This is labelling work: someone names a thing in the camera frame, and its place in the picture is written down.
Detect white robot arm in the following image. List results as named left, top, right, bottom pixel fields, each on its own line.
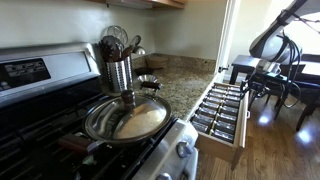
left=241, top=0, right=320, bottom=97

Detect frying pan with glass lid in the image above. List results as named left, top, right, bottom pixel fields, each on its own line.
left=58, top=90, right=171, bottom=156

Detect stainless steel gas stove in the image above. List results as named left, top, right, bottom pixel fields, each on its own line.
left=0, top=43, right=198, bottom=180

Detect wooden spice drawer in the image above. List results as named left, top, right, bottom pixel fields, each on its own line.
left=189, top=82, right=250, bottom=170

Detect small steel measuring cup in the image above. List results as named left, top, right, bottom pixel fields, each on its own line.
left=138, top=74, right=162, bottom=91

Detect wire skimmer utensil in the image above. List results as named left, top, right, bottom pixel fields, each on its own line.
left=102, top=25, right=128, bottom=44

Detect black door handle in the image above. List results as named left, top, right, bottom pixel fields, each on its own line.
left=218, top=66, right=229, bottom=73

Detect dark wooden dining table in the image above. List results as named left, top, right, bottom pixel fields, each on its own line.
left=229, top=54, right=320, bottom=84

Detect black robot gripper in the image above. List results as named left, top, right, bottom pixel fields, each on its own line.
left=240, top=70, right=282, bottom=98

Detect perforated steel utensil holder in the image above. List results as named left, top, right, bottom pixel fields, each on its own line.
left=106, top=61, right=127, bottom=93

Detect dark wooden chair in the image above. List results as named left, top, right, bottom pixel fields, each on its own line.
left=264, top=63, right=320, bottom=132

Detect small black dish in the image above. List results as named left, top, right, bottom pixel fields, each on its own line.
left=134, top=67, right=154, bottom=76

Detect round wooden bowl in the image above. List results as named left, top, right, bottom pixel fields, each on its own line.
left=146, top=56, right=168, bottom=69

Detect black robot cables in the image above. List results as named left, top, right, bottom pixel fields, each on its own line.
left=273, top=31, right=303, bottom=109

